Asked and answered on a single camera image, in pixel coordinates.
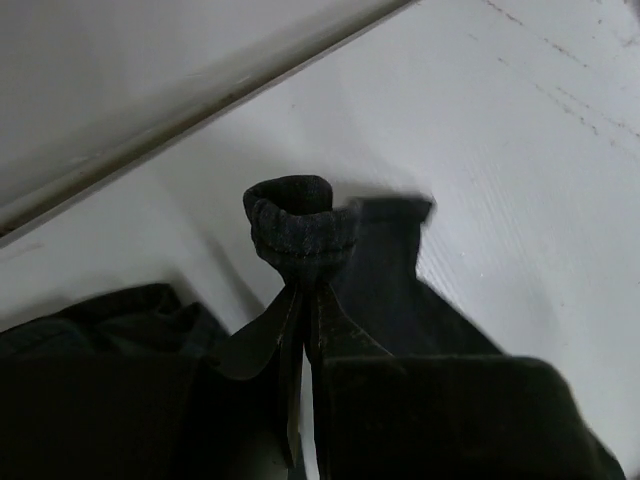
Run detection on black trousers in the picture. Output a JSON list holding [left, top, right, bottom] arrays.
[[1, 175, 500, 375]]

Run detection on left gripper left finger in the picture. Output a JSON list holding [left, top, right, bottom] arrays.
[[1, 283, 303, 479]]

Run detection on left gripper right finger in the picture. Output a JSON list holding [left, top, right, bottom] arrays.
[[307, 285, 624, 479]]

